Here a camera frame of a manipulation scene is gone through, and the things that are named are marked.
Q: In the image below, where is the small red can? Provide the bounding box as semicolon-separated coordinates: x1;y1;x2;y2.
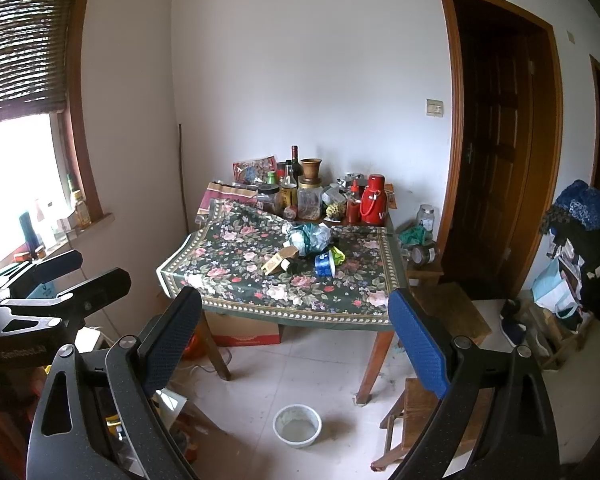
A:
283;206;298;220

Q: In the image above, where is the clear jar with gold lid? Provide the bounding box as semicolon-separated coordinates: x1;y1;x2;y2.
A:
298;178;323;221

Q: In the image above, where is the glass jar on side table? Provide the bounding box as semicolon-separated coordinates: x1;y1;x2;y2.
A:
416;204;436;233

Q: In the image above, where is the floral green tablecloth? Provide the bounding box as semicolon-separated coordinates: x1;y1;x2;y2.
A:
157;200;406;332

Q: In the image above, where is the snack packet red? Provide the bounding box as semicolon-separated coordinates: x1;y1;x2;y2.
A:
232;156;276;184

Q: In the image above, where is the green wrapper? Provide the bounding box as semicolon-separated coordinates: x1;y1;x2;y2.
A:
329;246;346;266

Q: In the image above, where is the green plastic bag bundle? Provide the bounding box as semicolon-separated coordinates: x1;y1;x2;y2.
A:
282;222;332;258

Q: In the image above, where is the red thermos jug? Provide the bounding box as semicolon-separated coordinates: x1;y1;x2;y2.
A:
360;174;388;226

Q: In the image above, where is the blue lucky cup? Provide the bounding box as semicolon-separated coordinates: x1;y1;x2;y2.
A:
314;250;336;278

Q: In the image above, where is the white plastic basin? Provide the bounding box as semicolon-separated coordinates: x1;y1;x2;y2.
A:
272;404;323;448

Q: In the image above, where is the green teal cloth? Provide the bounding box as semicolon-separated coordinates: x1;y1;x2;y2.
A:
398;224;432;247

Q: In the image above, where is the wooden stool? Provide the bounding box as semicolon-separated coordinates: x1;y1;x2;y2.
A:
370;284;491;471

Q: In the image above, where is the dark wine bottle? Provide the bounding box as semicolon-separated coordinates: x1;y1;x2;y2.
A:
291;145;303;181

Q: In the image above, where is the brown wooden door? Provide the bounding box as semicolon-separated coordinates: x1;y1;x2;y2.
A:
438;0;562;299

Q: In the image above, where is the maroon patterned cloth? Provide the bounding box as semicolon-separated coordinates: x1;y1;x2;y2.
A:
195;181;258;224

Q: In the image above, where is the light switch plate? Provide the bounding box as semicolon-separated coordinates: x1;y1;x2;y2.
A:
426;99;444;118

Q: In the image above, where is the wooden table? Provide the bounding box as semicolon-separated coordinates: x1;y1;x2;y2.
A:
184;200;406;405

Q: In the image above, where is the red sauce bottle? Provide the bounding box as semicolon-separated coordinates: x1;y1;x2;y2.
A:
347;179;361;226

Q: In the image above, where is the brown clay pot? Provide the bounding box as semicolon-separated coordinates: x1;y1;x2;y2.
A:
300;157;322;182

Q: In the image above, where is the red cardboard box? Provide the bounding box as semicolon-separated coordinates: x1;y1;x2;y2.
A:
204;312;282;347

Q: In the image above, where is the clothes pile on rack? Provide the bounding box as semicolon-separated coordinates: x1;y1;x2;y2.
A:
531;180;600;330

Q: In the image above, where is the bamboo window blind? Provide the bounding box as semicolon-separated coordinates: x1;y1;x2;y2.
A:
0;0;74;122

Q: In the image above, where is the yellow label glass bottle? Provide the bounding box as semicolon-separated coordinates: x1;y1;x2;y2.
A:
279;159;298;208

